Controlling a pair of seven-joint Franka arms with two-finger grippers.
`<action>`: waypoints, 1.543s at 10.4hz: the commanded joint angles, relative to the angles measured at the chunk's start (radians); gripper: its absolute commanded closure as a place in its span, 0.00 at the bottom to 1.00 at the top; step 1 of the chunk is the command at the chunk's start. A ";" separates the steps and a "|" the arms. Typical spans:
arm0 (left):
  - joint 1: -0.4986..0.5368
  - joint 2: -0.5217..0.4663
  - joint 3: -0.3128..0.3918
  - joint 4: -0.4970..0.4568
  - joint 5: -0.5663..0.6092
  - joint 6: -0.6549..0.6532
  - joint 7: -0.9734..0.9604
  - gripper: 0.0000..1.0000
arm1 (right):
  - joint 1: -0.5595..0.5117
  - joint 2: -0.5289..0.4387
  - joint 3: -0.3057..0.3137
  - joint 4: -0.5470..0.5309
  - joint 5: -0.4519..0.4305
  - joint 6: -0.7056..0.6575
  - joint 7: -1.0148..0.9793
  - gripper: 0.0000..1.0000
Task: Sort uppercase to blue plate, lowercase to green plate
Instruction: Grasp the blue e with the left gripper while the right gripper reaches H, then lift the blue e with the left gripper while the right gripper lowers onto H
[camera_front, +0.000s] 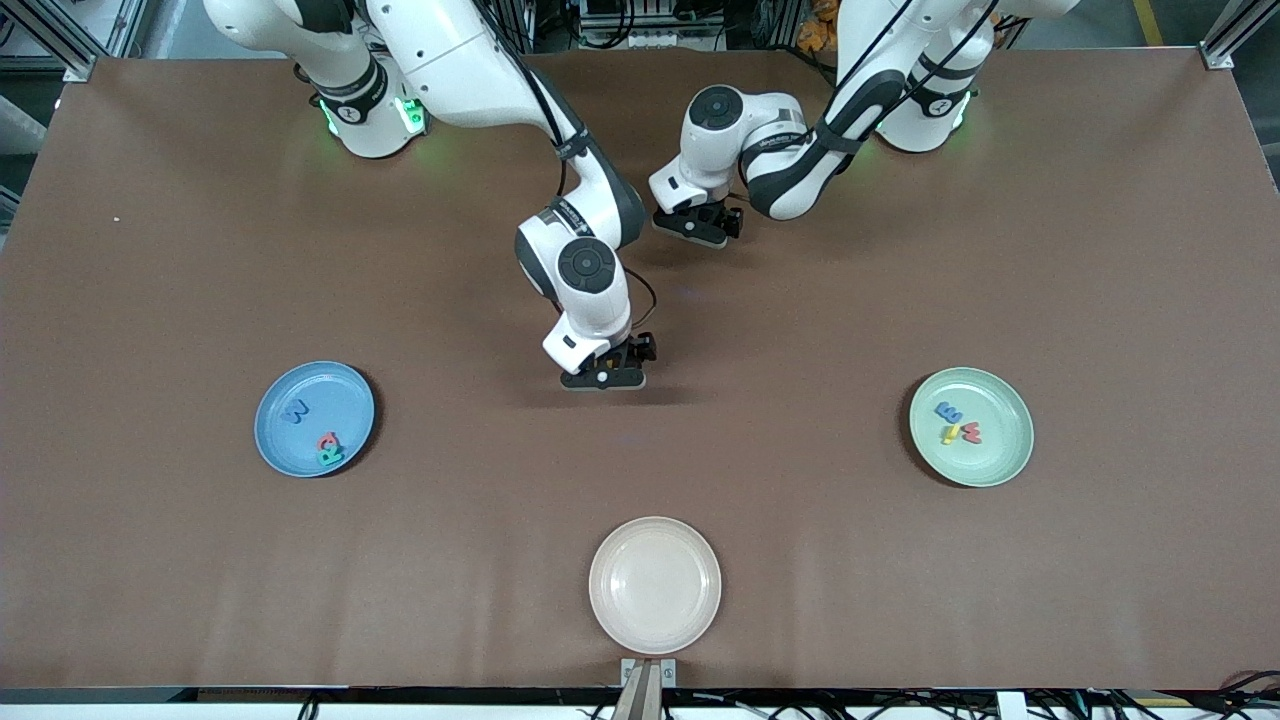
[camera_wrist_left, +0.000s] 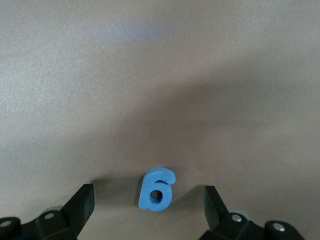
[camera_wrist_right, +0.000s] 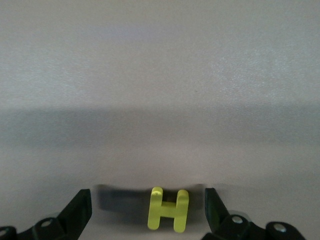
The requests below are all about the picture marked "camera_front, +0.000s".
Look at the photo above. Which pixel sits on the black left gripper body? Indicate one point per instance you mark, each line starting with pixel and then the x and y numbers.
pixel 728 216

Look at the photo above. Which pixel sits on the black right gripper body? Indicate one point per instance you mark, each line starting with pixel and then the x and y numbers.
pixel 641 349

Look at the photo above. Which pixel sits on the blue foam letter e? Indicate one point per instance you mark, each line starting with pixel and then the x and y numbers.
pixel 948 412

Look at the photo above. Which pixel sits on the yellow lowercase foam letter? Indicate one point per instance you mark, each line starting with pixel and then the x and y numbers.
pixel 950 435

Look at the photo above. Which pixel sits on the teal foam letter R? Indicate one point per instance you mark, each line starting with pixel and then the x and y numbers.
pixel 328 454

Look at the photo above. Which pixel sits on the red foam letter w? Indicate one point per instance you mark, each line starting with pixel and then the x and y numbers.
pixel 971 433

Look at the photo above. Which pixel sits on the blue foam letter W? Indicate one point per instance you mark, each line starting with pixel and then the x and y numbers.
pixel 295 411

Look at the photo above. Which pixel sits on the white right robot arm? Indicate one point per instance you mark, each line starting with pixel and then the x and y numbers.
pixel 595 315

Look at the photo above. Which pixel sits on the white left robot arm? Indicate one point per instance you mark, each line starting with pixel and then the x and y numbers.
pixel 700 160

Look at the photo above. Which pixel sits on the beige round plate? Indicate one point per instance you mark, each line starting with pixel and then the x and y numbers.
pixel 655 585

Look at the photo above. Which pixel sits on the blue round plate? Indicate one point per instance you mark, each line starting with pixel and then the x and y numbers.
pixel 340 390

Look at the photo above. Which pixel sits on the green round plate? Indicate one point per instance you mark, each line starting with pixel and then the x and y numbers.
pixel 1000 460

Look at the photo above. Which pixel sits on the orange snack bag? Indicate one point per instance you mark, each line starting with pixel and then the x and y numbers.
pixel 815 30

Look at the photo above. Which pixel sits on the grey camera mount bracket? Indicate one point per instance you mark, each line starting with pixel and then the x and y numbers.
pixel 648 690

